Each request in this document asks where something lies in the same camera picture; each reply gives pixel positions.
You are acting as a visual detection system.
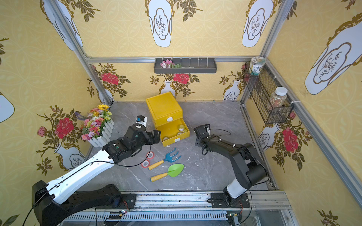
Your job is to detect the yellow drawer cabinet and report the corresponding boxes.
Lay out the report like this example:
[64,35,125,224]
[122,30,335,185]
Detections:
[146,92,190,147]

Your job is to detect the red tape roll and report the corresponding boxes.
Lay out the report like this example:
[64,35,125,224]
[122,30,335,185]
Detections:
[147,152,155,160]
[141,160,150,169]

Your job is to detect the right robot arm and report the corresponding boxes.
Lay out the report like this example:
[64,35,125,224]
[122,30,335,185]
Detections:
[193,124,269,202]

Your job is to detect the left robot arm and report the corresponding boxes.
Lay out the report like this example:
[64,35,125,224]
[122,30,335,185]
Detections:
[31,123,161,226]

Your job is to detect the blue toy garden fork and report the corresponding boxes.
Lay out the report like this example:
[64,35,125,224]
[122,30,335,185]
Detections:
[148,148,181,170]

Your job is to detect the flower basket white fence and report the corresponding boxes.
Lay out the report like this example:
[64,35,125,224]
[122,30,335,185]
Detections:
[81,104,114,147]

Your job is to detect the green toy garden shovel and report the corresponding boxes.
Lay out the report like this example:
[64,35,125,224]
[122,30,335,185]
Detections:
[150,164,184,182]

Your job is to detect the pink artificial flowers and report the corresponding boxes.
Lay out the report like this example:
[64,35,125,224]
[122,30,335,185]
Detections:
[160,59,182,69]

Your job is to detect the white lid snack jar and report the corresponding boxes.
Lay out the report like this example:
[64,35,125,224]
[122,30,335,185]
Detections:
[268,87,288,110]

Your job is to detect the jar with patterned lid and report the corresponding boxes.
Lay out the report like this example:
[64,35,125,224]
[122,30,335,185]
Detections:
[249,56,266,76]

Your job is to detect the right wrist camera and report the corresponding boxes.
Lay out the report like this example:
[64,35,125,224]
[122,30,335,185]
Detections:
[205,123,211,133]

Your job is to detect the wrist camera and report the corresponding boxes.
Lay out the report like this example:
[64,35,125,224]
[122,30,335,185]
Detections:
[136,115,148,127]
[205,123,211,133]

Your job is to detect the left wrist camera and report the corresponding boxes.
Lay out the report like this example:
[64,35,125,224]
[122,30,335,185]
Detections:
[136,115,148,127]

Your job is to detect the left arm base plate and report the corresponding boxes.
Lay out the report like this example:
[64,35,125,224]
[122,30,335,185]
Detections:
[111,193,137,210]

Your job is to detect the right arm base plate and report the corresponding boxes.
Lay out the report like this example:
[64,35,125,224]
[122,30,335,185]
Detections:
[207,193,251,209]

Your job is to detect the grey wall shelf tray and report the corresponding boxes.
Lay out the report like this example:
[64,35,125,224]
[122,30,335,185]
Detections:
[154,57,218,74]

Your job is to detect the black wire basket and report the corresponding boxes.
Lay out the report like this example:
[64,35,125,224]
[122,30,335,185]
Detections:
[245,66,294,124]

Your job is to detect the aluminium rail frame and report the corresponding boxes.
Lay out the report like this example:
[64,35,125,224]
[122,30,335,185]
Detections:
[59,190,299,226]

